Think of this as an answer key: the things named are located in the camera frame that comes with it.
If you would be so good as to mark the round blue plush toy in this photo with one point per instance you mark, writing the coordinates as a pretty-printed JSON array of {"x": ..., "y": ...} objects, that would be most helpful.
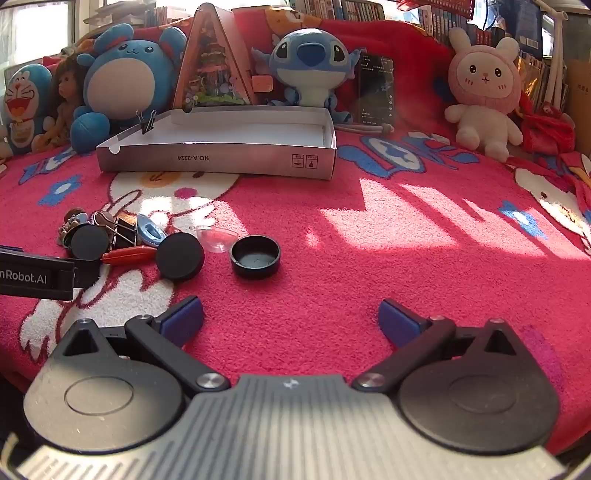
[{"x": 122, "y": 78}]

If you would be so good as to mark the shallow white cardboard box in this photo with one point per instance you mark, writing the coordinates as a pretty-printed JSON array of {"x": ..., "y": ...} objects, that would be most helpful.
[{"x": 207, "y": 157}]

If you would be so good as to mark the black binder clip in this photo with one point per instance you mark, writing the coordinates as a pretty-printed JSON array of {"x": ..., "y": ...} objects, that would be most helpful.
[
  {"x": 124, "y": 233},
  {"x": 147, "y": 123},
  {"x": 100, "y": 219}
]

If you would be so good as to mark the blue hair clip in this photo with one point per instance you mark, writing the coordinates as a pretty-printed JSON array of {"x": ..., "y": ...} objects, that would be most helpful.
[{"x": 150, "y": 230}]

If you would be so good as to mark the stack of papers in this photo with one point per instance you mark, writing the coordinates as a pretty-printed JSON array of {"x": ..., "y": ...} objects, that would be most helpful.
[{"x": 120, "y": 14}]

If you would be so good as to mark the pink bunny plush toy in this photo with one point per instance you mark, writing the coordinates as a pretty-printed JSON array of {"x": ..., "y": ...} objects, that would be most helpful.
[{"x": 482, "y": 78}]

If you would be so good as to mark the black round cap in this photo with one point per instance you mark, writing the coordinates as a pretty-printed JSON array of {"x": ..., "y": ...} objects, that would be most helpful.
[
  {"x": 255, "y": 256},
  {"x": 90, "y": 242},
  {"x": 180, "y": 256}
]

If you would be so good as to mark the row of books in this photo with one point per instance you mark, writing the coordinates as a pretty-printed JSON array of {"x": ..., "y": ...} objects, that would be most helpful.
[{"x": 360, "y": 9}]

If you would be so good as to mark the brown-haired doll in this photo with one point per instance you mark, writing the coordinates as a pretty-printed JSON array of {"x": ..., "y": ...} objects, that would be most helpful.
[{"x": 69, "y": 87}]

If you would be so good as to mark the black smartphone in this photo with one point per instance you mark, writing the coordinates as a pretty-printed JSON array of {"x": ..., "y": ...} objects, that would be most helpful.
[{"x": 374, "y": 92}]

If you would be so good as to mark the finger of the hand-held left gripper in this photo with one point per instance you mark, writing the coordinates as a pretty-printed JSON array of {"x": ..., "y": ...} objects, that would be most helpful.
[{"x": 87, "y": 273}]

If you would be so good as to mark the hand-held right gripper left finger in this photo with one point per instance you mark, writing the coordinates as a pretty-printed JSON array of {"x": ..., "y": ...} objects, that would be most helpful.
[{"x": 184, "y": 318}]

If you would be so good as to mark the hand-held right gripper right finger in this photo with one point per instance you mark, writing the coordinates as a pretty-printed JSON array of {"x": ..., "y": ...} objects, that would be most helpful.
[{"x": 397, "y": 318}]

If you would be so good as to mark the blue alien plush toy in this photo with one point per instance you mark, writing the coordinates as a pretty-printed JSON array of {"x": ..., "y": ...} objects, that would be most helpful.
[{"x": 304, "y": 60}]

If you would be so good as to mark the blue cat plush toy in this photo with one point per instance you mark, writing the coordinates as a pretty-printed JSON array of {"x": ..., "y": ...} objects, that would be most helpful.
[{"x": 25, "y": 101}]

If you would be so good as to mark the blue paper bag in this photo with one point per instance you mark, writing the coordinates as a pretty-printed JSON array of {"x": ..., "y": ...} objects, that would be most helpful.
[{"x": 524, "y": 27}]

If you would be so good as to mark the pink triangular toy house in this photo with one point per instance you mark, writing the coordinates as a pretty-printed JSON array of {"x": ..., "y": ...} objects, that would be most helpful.
[{"x": 207, "y": 69}]

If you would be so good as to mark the red plastic basket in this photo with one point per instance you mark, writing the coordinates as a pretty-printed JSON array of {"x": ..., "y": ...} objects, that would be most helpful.
[{"x": 438, "y": 4}]

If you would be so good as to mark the brown wooden stamp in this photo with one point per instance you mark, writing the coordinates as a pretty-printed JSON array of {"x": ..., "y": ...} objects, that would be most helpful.
[{"x": 71, "y": 214}]

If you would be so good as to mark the long red clip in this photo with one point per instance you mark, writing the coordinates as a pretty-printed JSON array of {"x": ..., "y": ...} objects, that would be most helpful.
[{"x": 129, "y": 254}]

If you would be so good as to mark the crumpled red cloth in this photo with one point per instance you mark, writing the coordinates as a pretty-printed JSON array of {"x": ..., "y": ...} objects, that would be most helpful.
[{"x": 549, "y": 127}]

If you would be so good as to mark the brown cardboard box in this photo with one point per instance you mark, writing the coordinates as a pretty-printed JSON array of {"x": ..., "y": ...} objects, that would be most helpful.
[{"x": 579, "y": 101}]

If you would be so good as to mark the clear plastic dome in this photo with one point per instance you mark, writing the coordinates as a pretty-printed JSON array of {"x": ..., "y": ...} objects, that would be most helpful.
[{"x": 217, "y": 240}]

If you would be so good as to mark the white pipe rack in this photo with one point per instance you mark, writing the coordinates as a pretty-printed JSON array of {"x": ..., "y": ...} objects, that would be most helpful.
[{"x": 556, "y": 55}]

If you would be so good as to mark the white window frame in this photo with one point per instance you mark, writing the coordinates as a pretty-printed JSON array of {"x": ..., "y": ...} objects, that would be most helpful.
[{"x": 32, "y": 23}]

